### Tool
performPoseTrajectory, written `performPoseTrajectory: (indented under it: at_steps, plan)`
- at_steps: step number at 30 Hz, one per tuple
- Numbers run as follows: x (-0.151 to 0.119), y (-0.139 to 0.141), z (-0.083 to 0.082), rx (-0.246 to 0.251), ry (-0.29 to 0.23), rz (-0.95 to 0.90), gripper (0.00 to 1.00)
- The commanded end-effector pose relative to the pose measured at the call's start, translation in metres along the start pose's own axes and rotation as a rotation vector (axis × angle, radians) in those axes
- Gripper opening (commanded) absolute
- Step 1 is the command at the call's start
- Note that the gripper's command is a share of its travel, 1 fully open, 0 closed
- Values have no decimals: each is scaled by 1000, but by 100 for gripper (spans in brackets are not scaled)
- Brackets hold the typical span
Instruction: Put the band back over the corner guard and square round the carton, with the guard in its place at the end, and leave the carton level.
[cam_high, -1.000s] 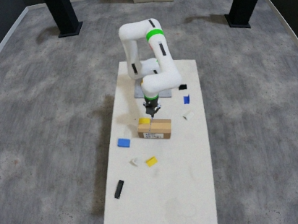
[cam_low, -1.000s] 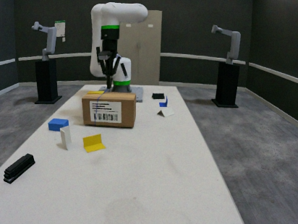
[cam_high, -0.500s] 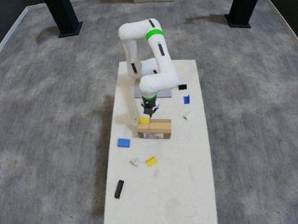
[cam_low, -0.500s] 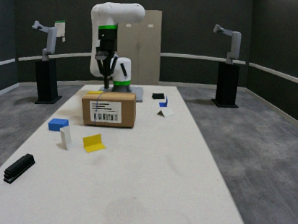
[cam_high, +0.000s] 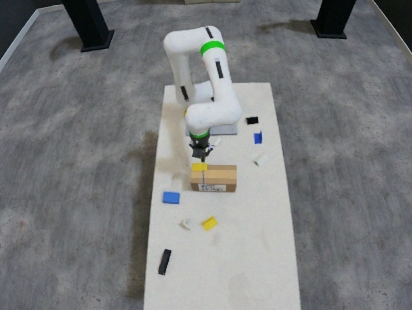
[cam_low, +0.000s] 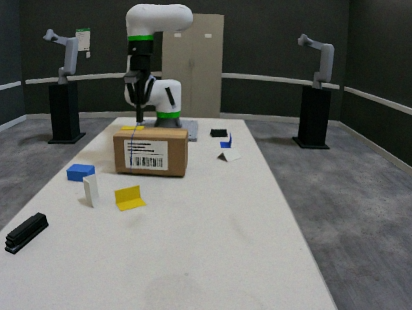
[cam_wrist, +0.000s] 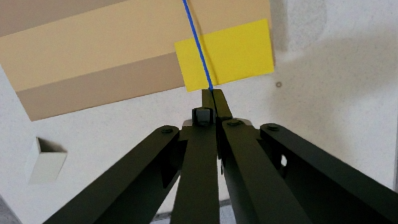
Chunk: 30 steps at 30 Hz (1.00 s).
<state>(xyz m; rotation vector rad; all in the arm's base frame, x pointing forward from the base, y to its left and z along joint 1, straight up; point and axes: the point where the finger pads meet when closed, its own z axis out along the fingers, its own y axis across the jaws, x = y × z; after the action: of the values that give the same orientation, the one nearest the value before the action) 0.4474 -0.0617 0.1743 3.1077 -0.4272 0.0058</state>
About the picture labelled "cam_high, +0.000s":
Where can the blue rectangular block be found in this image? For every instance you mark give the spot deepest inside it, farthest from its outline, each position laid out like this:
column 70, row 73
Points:
column 171, row 197

